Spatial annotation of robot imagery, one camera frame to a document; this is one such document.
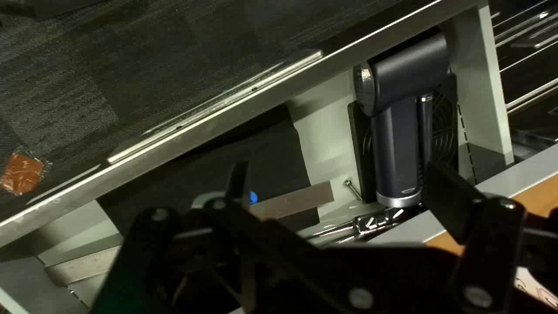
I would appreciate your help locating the dark blue handheld device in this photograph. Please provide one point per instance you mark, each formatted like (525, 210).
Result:
(401, 146)

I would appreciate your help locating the metal rack with silver rails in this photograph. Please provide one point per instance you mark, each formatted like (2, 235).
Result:
(530, 93)

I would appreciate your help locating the black flat box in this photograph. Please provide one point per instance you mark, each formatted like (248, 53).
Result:
(272, 158)

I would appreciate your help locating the silver screw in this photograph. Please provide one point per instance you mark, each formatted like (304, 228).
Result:
(349, 189)

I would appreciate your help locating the black mesh fan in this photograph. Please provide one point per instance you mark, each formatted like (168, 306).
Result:
(445, 128)

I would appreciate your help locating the orange tape square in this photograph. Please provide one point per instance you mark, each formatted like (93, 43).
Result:
(19, 174)

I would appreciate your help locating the silver drawer slide rail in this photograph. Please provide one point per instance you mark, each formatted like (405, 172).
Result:
(232, 99)

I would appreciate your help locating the silver metal tool cluster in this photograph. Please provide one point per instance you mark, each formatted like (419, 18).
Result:
(372, 224)

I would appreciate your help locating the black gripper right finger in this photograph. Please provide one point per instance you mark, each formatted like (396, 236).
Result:
(490, 245)

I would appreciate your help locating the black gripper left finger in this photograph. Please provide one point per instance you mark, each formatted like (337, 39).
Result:
(236, 233)

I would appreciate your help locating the brown cardboard strip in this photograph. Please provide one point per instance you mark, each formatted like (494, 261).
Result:
(297, 202)

